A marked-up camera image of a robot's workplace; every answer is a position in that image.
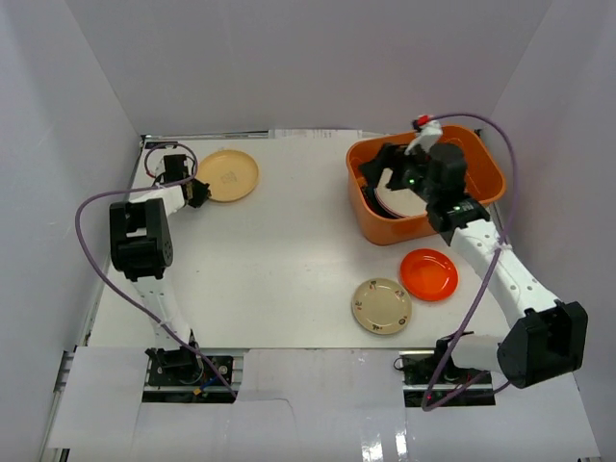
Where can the cream round plate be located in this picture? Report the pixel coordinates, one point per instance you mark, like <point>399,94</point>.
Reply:
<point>400,203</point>

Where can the beige floral round plate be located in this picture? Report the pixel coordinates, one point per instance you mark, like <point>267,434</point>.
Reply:
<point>381,306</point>

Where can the orange round plate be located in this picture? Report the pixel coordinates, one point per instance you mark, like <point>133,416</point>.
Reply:
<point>428,275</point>

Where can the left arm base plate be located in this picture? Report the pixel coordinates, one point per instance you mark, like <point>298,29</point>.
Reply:
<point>181,377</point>

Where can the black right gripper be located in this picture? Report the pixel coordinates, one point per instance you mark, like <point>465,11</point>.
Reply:
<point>393,157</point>

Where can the yellow round plate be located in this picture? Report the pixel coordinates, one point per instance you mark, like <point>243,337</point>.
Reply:
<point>231,174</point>

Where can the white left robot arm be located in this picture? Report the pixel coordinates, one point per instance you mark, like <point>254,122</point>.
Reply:
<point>142,250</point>

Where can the orange plastic bin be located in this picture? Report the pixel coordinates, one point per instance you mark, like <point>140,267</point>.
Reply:
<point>484,182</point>

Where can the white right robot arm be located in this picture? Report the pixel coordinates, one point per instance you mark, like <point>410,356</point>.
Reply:
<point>547,336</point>

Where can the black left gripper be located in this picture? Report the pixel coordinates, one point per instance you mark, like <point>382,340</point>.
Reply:
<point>197,193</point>

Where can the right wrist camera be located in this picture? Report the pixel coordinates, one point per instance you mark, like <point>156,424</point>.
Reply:
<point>428,131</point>

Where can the white paper sheet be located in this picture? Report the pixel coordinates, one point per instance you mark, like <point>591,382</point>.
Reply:
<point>316,134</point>

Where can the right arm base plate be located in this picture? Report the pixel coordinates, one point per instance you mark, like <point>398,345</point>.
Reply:
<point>417,367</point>

